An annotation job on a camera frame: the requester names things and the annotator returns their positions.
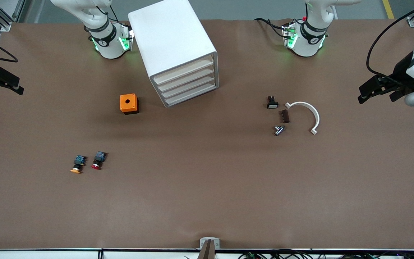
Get white cabinet drawer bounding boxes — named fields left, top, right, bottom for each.
left=153, top=55, right=215, bottom=85
left=164, top=77, right=217, bottom=105
left=160, top=70, right=217, bottom=98
left=157, top=62, right=216, bottom=91

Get white curved bracket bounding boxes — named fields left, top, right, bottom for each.
left=285, top=101, right=320, bottom=135

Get red push button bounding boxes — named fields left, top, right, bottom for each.
left=91, top=151, right=108, bottom=170

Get white table edge rail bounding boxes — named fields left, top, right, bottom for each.
left=0, top=248, right=414, bottom=259

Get brown table cover sheet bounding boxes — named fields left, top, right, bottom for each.
left=0, top=19, right=414, bottom=250

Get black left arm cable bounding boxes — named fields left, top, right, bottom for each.
left=366, top=0, right=414, bottom=78

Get orange button enclosure box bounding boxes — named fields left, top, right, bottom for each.
left=120, top=94, right=139, bottom=115

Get black cable bundle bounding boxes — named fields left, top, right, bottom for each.
left=239, top=251, right=414, bottom=259

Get black base cable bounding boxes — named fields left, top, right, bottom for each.
left=254, top=17, right=286, bottom=38

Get yellow push button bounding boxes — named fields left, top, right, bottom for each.
left=70, top=155, right=87, bottom=174

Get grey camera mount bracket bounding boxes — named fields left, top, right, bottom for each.
left=198, top=237, right=220, bottom=259

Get white drawer cabinet housing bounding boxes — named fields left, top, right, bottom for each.
left=128, top=0, right=219, bottom=108

